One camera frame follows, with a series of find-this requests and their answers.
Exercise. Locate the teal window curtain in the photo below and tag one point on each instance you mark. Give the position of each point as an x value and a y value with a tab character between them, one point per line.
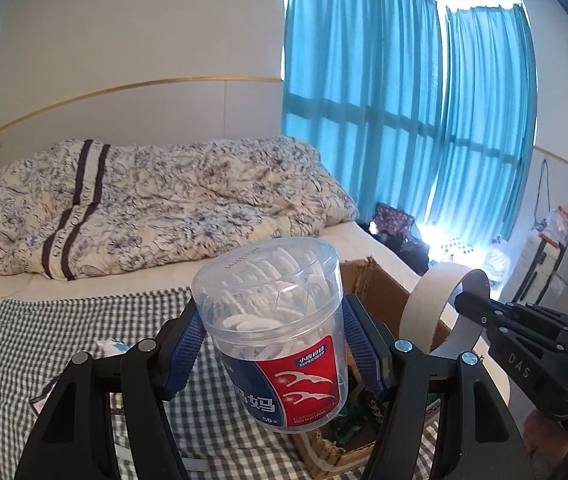
424	107

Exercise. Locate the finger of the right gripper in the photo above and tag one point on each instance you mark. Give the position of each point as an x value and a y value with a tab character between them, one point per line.
534	326

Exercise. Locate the person's right hand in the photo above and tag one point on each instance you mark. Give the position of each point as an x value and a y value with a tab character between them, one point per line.
546	443

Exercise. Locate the beige masking tape roll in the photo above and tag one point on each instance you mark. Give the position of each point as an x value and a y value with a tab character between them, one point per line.
426	304

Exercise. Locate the dark floral bag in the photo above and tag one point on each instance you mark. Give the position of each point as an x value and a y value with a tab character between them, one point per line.
393	221

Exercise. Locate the white seal plush toy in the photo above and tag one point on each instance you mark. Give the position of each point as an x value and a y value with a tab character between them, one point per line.
111	347

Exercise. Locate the floral patterned duvet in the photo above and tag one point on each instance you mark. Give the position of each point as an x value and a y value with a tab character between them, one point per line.
85	208

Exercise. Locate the clear floss pick jar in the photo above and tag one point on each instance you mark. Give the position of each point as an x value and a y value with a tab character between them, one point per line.
273	312

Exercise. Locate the green checkered cloth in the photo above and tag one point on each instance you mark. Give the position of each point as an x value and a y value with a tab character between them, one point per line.
151	413

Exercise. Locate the brown cardboard box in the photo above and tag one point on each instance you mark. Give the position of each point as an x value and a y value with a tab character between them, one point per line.
374	303

